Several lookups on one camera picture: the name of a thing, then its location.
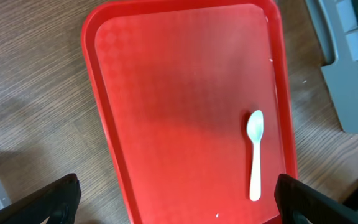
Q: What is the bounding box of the red plastic tray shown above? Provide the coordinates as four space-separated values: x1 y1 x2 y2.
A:
81 0 298 223

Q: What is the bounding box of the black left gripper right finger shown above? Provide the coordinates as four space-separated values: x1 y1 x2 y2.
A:
275 174 358 223

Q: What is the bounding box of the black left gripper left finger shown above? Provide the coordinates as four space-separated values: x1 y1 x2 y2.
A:
0 173 81 224

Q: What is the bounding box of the grey dishwasher rack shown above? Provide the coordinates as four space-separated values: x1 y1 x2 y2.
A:
305 0 358 134

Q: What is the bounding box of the white plastic spoon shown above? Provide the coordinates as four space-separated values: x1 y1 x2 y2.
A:
246 110 264 202

